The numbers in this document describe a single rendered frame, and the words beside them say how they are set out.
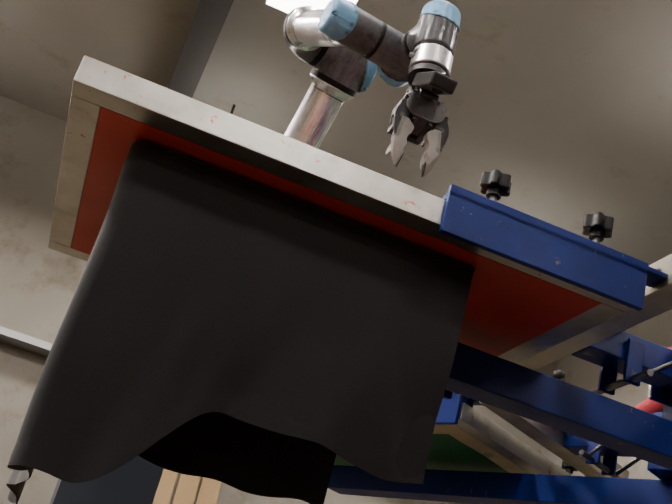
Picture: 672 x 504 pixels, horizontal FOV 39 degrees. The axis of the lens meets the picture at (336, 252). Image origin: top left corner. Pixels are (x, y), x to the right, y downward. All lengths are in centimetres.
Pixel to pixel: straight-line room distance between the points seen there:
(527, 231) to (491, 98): 591
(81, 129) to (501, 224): 56
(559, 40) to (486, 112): 102
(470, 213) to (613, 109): 588
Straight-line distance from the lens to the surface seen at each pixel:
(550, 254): 128
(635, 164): 765
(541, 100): 710
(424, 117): 165
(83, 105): 122
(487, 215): 125
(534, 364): 172
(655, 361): 167
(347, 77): 219
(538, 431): 208
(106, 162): 134
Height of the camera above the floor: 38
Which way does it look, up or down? 25 degrees up
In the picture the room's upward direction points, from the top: 15 degrees clockwise
